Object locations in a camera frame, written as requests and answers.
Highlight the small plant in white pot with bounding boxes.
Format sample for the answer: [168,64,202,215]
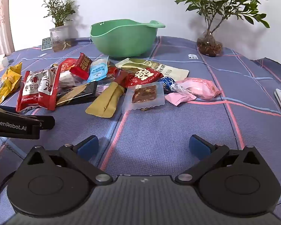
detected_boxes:
[42,0,78,53]

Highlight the small pink candy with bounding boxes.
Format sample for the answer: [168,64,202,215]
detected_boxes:
[165,92,197,107]

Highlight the dark red snack packet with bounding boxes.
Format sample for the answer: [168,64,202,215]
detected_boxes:
[106,67,119,81]

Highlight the small red snack packet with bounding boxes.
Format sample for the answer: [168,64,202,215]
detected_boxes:
[69,52,93,80]

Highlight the gold stick packet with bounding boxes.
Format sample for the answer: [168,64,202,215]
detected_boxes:
[85,71,132,118]

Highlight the large pink snack packet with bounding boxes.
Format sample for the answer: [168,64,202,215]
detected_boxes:
[176,78,223,99]

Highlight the leafy plant in glass vase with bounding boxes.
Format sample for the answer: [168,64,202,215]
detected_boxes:
[174,0,271,57]

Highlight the light blue snack packet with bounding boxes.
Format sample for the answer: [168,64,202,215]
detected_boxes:
[87,56,109,83]

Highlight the red white jujube packet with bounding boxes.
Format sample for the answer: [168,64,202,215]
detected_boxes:
[37,65,61,111]
[16,70,44,113]

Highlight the green plastic bowl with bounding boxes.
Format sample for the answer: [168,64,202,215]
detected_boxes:
[90,19,166,60]

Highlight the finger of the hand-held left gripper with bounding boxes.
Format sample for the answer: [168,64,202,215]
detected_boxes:
[26,115,55,130]

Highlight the clear packet with brown snack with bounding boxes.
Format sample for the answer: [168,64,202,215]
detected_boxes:
[122,82,165,111]

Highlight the beige gold milk tea packet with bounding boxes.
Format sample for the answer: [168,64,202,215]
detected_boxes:
[115,58,190,81]

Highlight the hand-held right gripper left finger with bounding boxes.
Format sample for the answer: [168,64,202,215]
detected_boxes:
[23,135,113,185]

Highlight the white digital thermometer clock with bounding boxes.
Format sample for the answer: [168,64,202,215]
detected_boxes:
[41,37,53,51]

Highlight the blue foil candy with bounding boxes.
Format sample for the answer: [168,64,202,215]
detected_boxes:
[159,76,185,94]

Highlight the yellow snack packet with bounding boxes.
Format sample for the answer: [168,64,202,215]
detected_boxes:
[0,62,23,104]

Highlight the red packet with white print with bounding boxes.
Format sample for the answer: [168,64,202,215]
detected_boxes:
[125,67,164,88]

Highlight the blue plaid tablecloth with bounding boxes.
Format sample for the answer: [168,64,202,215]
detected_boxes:
[0,36,281,225]

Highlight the black gold snack packet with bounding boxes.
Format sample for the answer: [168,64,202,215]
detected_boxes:
[56,81,98,106]

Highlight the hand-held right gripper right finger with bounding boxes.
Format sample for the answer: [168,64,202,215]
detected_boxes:
[175,135,265,185]

